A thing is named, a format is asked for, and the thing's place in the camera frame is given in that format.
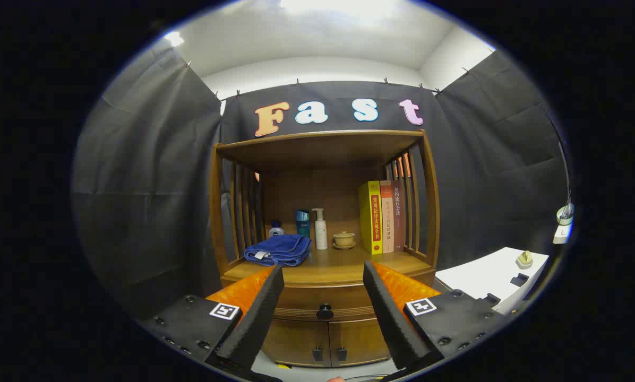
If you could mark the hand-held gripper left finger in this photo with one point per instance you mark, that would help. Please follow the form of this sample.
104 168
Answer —
259 318

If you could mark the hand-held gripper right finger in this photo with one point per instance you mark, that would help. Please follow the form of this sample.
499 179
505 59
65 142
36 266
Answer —
392 318

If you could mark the wooden drawer with black knob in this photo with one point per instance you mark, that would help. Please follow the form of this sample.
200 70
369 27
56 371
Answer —
323 294

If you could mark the wooden cabinet door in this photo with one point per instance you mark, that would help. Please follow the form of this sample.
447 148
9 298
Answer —
293 342
360 339

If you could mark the wooden countertop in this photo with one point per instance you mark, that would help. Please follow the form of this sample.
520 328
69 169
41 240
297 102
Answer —
339 265

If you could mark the white side cabinet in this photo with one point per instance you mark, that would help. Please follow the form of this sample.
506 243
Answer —
482 276

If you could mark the wooden cabinet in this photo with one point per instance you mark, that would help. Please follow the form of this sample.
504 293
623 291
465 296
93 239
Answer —
317 154

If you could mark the blue folded towel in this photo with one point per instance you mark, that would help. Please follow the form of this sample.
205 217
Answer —
280 249

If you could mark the small white bottle blue cap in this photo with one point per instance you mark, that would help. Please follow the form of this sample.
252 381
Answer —
276 231

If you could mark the beige lidded teacup with saucer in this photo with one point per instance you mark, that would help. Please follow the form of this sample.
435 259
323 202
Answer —
344 239

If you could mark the black plastic holder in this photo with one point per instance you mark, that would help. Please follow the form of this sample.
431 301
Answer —
489 300
520 280

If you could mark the cream and orange book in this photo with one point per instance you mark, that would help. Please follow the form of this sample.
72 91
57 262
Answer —
387 217

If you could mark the yellow book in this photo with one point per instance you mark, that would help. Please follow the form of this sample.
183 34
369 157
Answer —
368 217

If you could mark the blue transparent bottle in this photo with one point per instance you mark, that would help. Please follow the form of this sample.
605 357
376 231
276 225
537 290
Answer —
302 224

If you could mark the white pump bottle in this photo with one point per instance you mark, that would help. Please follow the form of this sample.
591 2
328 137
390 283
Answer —
321 233

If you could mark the brown book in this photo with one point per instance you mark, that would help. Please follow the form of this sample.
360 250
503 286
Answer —
398 212

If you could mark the pale green tape dispenser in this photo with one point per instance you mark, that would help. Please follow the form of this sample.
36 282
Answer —
524 260

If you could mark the green bowl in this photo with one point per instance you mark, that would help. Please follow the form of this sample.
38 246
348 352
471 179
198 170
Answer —
565 215

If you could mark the white wall shelf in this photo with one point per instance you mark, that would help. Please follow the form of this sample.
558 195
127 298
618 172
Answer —
563 234

